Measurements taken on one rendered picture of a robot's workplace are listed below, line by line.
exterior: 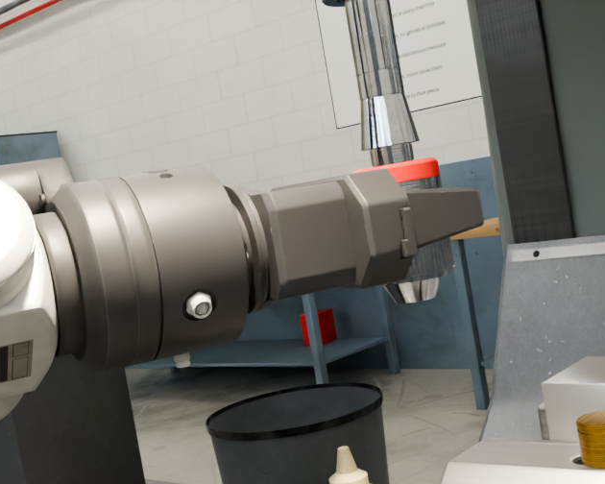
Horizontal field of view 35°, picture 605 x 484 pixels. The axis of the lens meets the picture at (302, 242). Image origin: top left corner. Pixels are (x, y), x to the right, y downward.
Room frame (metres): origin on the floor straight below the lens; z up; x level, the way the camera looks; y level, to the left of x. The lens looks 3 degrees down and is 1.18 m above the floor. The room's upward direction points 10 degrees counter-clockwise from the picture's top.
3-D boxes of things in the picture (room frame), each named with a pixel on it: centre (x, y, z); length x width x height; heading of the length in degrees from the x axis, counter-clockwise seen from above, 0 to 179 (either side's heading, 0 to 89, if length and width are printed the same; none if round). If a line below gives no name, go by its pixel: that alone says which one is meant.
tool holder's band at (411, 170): (0.51, -0.06, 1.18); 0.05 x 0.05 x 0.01
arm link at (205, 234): (0.47, 0.03, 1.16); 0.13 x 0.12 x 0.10; 25
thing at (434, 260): (0.51, -0.05, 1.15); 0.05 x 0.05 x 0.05
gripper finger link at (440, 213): (0.48, -0.07, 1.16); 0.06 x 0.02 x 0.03; 115
